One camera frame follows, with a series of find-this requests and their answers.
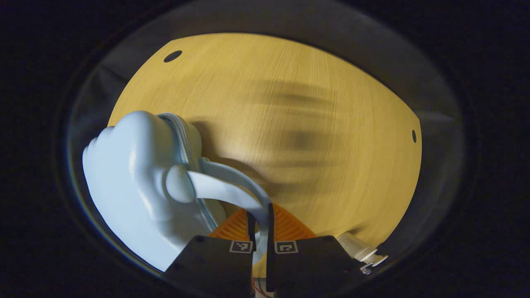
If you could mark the light blue cloud-shaped suitcase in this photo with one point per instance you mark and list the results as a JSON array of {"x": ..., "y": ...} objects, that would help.
[{"x": 132, "y": 186}]

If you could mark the white skin care tube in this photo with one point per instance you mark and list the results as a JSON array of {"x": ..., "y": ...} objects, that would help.
[{"x": 356, "y": 247}]

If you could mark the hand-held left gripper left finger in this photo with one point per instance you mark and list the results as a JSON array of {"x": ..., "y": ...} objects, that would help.
[{"x": 215, "y": 265}]

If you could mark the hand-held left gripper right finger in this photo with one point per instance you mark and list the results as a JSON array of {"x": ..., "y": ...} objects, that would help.
[{"x": 306, "y": 265}]

